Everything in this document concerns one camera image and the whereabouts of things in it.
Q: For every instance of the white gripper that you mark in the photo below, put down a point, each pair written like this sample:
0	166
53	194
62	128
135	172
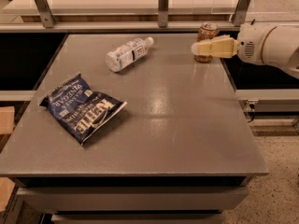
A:
249	43

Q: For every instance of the orange soda can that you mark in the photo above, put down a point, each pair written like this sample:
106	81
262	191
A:
208	30

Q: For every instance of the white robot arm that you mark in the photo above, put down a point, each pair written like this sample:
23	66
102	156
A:
281	49

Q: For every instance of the blue kettle chip bag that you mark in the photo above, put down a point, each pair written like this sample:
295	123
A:
79	109

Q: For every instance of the clear plastic water bottle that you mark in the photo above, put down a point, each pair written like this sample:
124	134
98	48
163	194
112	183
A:
128	53

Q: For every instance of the grey upper drawer front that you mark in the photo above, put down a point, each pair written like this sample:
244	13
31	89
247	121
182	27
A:
133	198

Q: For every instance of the grey drawer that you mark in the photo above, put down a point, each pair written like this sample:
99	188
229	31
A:
133	198
96	219

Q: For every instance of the cardboard box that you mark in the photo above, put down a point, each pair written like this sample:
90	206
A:
6	119

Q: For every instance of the grey lower drawer front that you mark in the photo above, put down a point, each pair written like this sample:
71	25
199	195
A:
96	219

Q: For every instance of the right metal rail bracket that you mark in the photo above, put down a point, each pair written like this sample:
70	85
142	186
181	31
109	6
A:
240	14

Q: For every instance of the metal rail bracket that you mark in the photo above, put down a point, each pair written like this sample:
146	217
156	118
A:
240	14
45	14
163	13

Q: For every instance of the middle metal rail bracket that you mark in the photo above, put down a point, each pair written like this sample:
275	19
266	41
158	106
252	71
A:
163	13

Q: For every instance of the left metal rail bracket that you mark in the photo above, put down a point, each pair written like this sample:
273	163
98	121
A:
45	14

